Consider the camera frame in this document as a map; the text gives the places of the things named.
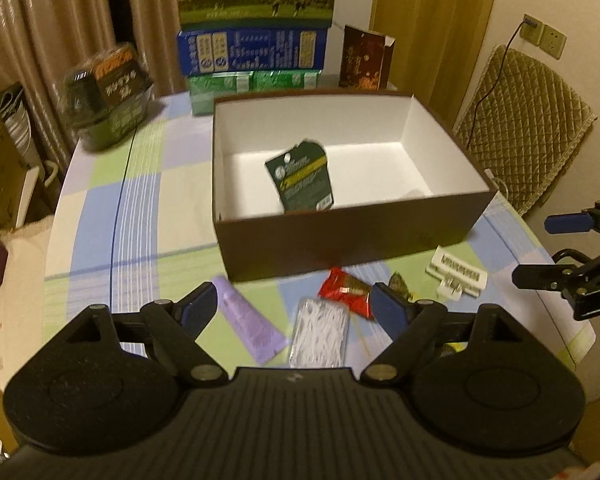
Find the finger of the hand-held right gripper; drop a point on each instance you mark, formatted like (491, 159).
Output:
(540, 276)
(570, 223)

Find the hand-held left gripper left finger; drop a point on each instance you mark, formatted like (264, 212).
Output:
(200, 307)

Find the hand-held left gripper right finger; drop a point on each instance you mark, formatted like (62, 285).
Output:
(387, 310)

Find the red snack packet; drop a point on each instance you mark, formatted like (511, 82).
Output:
(345, 290)

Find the purple tube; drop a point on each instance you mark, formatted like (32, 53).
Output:
(250, 325)

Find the clear plastic swab box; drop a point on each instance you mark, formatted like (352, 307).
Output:
(320, 332)

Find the yellow jelly packet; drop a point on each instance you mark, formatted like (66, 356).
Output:
(455, 348)

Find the white hair clip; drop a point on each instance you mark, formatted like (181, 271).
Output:
(455, 267)

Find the brown cardboard box white inside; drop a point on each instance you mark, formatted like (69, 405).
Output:
(355, 235)

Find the dark green packet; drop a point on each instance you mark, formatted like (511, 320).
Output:
(302, 180)

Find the checked cloth desktop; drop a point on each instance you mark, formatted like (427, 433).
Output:
(145, 200)

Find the olive wrapped snack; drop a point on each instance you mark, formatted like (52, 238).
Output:
(399, 285)

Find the quilted chair cushion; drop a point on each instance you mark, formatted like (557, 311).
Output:
(525, 125)

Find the cream printed cloth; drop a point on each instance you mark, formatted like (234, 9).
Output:
(15, 320)

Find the green drink carton pack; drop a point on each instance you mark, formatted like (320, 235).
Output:
(250, 85)

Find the black food container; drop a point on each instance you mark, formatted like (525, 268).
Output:
(107, 95)

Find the brown cardboard storage box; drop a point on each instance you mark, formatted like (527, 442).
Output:
(2, 160)

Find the blue carton box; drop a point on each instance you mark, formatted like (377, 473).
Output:
(250, 50)

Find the beige curtain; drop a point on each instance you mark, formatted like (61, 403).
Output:
(40, 35)

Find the beige wall socket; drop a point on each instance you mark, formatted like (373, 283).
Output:
(532, 30)
(553, 41)

